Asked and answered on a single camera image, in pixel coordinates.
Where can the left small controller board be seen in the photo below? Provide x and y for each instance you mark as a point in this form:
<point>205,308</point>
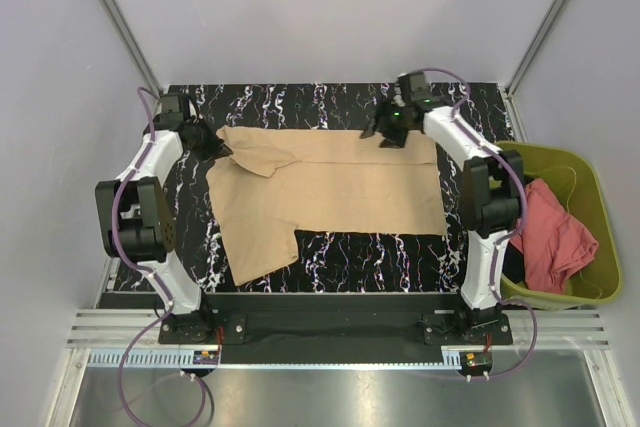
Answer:
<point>206,357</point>

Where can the olive green plastic bin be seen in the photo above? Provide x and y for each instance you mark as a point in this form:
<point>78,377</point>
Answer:
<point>576,185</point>

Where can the aluminium corner post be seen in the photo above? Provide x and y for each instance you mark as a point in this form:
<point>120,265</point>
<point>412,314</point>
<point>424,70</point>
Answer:
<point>131,45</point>
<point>542,33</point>

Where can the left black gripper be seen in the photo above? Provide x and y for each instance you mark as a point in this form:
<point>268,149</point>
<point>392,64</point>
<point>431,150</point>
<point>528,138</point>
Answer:
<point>211,152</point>

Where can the right small controller board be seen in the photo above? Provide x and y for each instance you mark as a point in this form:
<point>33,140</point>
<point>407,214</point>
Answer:
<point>477,359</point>

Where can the left aluminium corner post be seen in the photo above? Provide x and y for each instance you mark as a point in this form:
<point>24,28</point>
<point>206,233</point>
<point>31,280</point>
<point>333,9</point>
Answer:
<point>131,45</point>

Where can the pink t shirt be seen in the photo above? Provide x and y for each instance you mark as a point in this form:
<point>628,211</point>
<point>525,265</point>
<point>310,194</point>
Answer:
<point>555,244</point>

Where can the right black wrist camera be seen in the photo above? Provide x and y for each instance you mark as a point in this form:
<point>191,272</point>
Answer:
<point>412,88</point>

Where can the aluminium frame rail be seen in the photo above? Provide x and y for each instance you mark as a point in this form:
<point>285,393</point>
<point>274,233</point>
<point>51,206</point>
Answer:
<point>107,334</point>

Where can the beige t shirt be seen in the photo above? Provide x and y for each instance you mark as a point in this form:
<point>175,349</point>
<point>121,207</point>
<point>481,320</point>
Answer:
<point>276,182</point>

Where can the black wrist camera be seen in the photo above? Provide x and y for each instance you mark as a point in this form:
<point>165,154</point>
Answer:
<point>412,88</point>
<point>175,108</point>

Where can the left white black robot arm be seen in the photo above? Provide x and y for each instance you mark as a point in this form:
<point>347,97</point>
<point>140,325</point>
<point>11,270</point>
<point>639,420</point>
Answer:
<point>137,225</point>

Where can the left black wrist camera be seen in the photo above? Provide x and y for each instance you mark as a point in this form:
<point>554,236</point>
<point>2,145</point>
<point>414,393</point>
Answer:
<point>175,108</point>

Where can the right aluminium corner post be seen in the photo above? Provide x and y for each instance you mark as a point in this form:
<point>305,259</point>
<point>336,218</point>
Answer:
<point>542,33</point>

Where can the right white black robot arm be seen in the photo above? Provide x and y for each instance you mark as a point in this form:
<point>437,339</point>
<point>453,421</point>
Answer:
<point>493,206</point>

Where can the small controller board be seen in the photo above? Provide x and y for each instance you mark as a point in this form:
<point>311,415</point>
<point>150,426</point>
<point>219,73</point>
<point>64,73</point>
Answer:
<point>206,357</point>
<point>477,359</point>

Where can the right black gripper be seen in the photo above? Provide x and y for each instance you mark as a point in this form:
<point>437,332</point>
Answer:
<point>397,140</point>

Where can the black t shirt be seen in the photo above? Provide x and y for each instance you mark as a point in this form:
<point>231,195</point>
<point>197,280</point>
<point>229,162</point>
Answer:
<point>514,265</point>

